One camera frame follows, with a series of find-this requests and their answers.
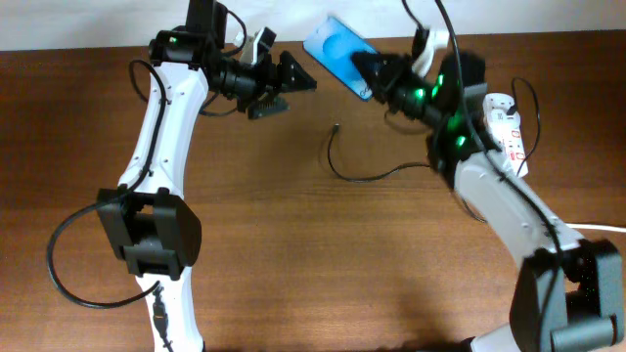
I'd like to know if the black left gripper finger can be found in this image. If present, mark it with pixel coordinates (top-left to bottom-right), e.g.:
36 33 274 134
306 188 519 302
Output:
247 95 290 120
277 51 317 93

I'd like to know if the blue Galaxy smartphone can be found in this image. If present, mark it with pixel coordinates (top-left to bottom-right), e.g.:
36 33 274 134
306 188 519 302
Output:
303 16 378 101

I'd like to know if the black USB charging cable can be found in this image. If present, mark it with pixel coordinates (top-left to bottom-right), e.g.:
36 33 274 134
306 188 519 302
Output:
326 76 542 184

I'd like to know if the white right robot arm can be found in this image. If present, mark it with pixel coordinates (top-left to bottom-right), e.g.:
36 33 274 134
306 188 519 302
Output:
351 52 625 351

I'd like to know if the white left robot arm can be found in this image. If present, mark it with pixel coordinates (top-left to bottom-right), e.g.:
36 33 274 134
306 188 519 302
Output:
97 1 317 351

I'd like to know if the white USB charger adapter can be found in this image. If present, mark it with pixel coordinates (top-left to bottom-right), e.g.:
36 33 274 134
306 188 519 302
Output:
483 93 520 129

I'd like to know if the white power strip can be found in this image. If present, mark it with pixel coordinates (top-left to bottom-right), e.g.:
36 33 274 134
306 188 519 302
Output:
483 113 528 177

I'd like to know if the white power strip cord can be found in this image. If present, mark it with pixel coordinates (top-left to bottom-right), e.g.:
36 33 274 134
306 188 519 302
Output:
564 222 626 234

